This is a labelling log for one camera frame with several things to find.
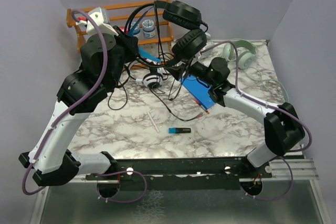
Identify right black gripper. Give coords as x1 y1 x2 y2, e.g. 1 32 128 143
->
164 50 216 87

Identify black blue headphones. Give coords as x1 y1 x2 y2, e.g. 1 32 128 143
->
124 0 208 69

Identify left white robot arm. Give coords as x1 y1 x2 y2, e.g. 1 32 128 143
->
19 31 139 187

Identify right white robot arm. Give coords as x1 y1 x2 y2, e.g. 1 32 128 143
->
167 57 305 177

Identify black white headphones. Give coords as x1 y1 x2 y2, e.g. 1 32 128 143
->
135 67 164 89

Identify grey white headphones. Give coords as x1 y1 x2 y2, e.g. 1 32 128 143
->
196 33 215 60

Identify mint green headphones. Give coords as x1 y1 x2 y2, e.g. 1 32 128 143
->
222 39 257 69

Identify left blue white jar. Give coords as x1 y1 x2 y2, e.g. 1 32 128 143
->
129 22 141 39

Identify blue white jar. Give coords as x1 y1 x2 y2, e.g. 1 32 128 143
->
142 19 155 38
129 22 141 39

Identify right blue white jar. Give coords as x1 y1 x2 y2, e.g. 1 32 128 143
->
142 19 155 38

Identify blue notebook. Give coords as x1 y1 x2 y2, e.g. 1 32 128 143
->
181 76 215 110

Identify red pen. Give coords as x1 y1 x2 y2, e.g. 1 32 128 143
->
194 98 209 114

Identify white stick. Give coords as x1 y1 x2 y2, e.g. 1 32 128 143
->
147 111 160 133

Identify blue black highlighter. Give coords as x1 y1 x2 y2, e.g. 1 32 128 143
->
169 127 191 134

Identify wooden shelf rack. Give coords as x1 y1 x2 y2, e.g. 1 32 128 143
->
66 0 175 70

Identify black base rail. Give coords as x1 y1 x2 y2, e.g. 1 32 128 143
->
86 157 272 191

